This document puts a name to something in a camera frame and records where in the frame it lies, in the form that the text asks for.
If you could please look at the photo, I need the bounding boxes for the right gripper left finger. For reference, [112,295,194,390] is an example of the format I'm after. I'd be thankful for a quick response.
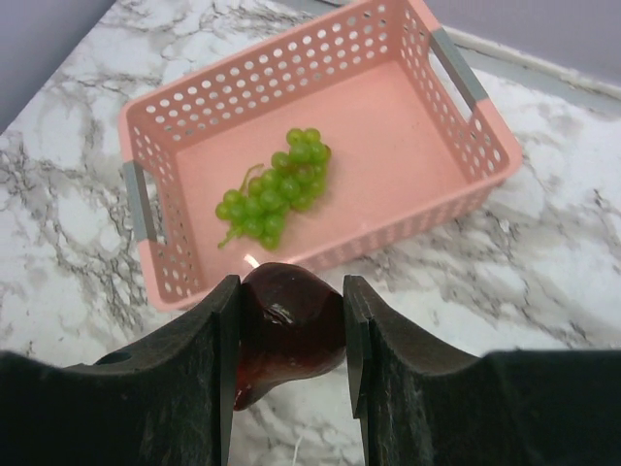
[1,276,241,465]

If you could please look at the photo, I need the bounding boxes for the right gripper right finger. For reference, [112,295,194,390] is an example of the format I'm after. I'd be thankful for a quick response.
[343,276,620,465]

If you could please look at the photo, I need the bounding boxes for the dark red fake fruit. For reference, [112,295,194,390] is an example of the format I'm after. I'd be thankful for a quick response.
[234,262,346,412]

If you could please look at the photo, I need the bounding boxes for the green fake grapes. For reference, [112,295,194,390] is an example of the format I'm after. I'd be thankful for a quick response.
[214,127,332,250]

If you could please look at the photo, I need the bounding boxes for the pink plastic basket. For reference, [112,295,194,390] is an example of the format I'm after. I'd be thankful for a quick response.
[119,1,522,311]

